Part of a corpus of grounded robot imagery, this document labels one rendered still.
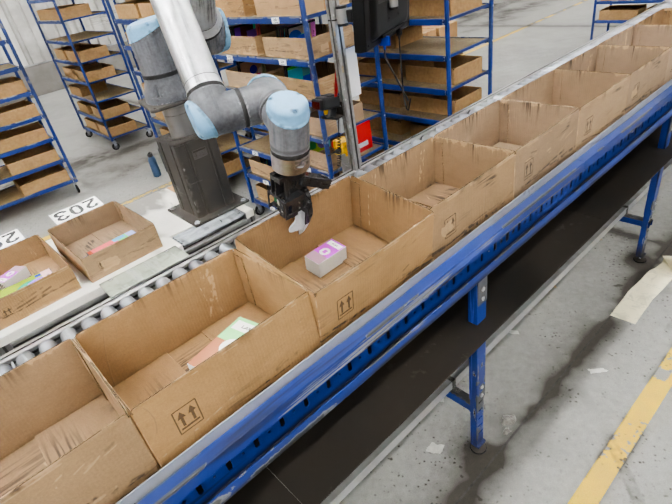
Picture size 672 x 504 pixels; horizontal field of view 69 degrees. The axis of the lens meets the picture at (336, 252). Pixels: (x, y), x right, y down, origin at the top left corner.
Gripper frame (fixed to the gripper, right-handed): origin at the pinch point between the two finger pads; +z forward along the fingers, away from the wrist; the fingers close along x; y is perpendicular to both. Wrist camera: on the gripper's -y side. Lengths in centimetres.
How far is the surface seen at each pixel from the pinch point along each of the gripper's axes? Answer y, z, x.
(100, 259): 36, 37, -68
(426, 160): -54, 3, 0
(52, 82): -169, 325, -908
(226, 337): 34.5, 1.2, 15.6
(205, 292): 30.0, 3.0, 0.0
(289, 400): 34.2, 1.1, 36.4
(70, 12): -105, 83, -472
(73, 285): 47, 41, -67
